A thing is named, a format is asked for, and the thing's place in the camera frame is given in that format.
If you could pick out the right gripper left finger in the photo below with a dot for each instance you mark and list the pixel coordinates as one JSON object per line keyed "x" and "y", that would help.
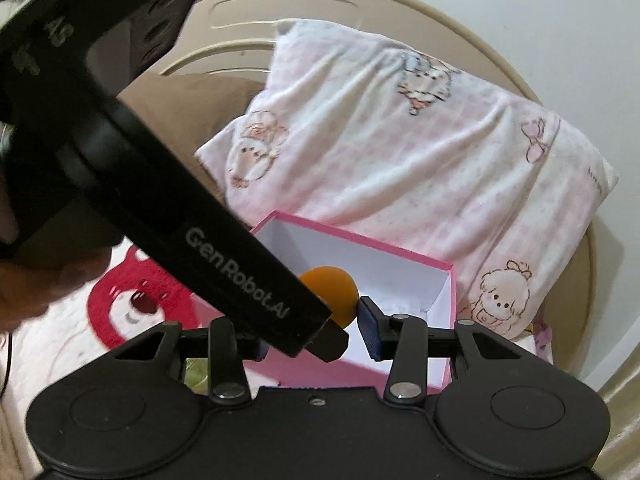
{"x": 227, "y": 350}

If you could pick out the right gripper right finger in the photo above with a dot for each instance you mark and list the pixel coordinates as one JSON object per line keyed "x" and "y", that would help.
{"x": 401, "y": 339}

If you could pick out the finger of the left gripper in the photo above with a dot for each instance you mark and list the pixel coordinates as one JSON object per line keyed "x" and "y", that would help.
{"x": 330, "y": 343}

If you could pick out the orange ball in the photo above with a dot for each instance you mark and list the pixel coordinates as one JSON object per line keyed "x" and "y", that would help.
{"x": 337, "y": 289}

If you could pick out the pink cardboard box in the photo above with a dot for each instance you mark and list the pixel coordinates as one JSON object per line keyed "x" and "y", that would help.
{"x": 398, "y": 281}

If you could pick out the green yarn ball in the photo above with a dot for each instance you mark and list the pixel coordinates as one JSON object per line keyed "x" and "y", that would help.
{"x": 196, "y": 375}

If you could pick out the person's left hand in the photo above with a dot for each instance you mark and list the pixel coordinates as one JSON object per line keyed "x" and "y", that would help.
{"x": 28, "y": 293}

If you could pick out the brown pillow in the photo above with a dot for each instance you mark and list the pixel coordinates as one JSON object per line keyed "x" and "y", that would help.
{"x": 185, "y": 111}

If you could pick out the red bear print blanket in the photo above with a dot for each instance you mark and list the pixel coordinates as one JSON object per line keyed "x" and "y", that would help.
{"x": 132, "y": 296}

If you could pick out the pink cartoon print pillow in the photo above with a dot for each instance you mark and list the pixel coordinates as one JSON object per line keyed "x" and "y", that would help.
{"x": 400, "y": 169}

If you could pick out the olive striped curtain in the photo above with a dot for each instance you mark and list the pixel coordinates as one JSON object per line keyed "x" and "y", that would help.
{"x": 619, "y": 458}

